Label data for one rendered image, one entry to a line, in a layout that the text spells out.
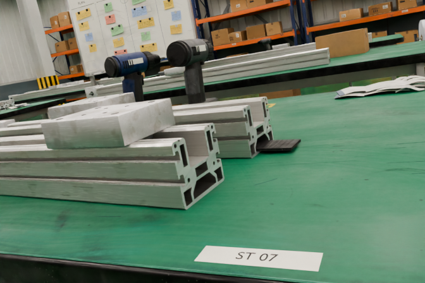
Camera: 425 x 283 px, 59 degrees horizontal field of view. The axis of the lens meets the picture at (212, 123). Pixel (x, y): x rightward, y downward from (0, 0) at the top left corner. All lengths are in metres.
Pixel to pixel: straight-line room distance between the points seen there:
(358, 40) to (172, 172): 2.22
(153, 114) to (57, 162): 0.17
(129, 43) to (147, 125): 3.69
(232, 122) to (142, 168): 0.19
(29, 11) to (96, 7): 4.97
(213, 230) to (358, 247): 0.14
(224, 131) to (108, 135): 0.21
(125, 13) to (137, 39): 0.29
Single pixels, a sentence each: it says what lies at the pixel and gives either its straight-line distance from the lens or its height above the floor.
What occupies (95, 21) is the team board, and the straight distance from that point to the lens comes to 4.45.
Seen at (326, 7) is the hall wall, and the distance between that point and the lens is 11.14.
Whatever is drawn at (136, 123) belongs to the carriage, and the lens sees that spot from 0.50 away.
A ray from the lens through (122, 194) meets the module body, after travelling 0.53.
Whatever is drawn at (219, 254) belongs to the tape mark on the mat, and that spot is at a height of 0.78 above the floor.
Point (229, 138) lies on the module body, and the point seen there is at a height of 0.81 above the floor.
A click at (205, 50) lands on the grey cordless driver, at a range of 0.92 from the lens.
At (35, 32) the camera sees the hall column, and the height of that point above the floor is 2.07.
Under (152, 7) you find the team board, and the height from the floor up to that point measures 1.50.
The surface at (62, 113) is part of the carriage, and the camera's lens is 0.88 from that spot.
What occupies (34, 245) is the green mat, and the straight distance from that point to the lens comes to 0.50.
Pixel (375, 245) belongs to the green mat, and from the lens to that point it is 0.36.
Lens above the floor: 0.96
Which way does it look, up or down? 11 degrees down
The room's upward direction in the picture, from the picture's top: 11 degrees counter-clockwise
